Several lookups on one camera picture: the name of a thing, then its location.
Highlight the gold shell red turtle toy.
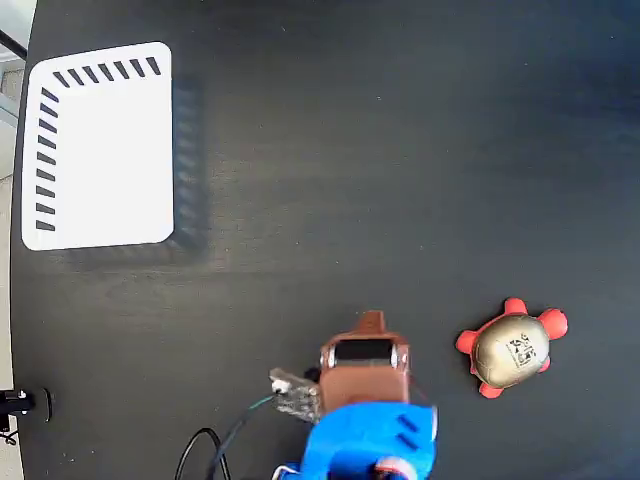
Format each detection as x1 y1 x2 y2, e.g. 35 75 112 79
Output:
454 297 570 399

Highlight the white slotted tray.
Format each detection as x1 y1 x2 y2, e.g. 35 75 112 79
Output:
20 41 175 252

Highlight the black metal bar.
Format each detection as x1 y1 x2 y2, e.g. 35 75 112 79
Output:
0 29 29 59

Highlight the bare circuit board camera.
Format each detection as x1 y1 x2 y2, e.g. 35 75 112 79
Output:
268 367 322 425

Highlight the thin green wire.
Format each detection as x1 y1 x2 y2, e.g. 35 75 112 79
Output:
209 393 277 480

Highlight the black looped cable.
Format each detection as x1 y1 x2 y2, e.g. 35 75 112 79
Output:
174 427 234 480

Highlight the black clamp mount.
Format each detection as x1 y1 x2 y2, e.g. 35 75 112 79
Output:
0 387 55 446

